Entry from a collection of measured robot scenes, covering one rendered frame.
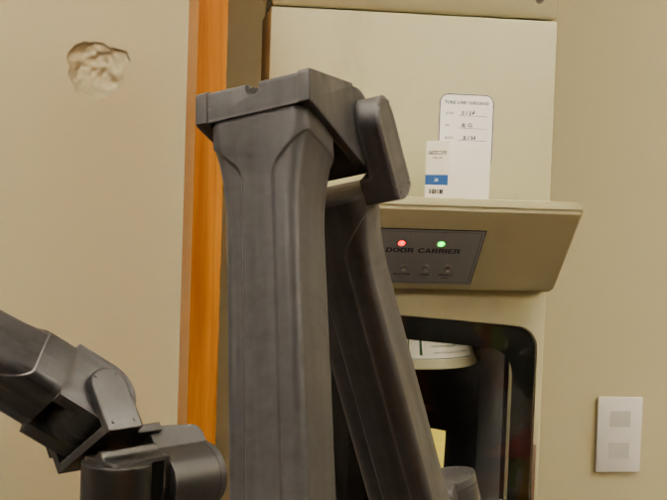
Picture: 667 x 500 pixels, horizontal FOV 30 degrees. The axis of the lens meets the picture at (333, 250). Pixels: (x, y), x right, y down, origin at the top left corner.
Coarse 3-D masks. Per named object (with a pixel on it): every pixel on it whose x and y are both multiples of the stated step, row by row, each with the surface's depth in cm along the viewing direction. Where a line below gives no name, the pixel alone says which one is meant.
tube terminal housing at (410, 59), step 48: (288, 48) 134; (336, 48) 135; (384, 48) 136; (432, 48) 137; (480, 48) 137; (528, 48) 138; (432, 96) 137; (528, 96) 138; (528, 144) 139; (528, 192) 139
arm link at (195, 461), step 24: (96, 384) 101; (120, 384) 102; (96, 408) 100; (120, 408) 101; (96, 432) 100; (120, 432) 100; (144, 432) 103; (168, 432) 106; (192, 432) 108; (72, 456) 102; (192, 456) 105; (216, 456) 106; (192, 480) 103; (216, 480) 105
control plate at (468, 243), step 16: (384, 240) 129; (416, 240) 129; (432, 240) 129; (448, 240) 130; (464, 240) 130; (480, 240) 130; (400, 256) 131; (416, 256) 131; (432, 256) 131; (448, 256) 131; (464, 256) 132; (400, 272) 133; (416, 272) 133; (432, 272) 133; (464, 272) 134
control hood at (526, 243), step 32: (384, 224) 127; (416, 224) 128; (448, 224) 128; (480, 224) 128; (512, 224) 129; (544, 224) 129; (576, 224) 129; (480, 256) 132; (512, 256) 132; (544, 256) 133; (416, 288) 136; (448, 288) 136; (480, 288) 136; (512, 288) 136; (544, 288) 137
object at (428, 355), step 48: (432, 336) 124; (480, 336) 122; (528, 336) 119; (432, 384) 125; (480, 384) 122; (528, 384) 119; (336, 432) 130; (480, 432) 122; (528, 432) 119; (336, 480) 131; (480, 480) 122; (528, 480) 120
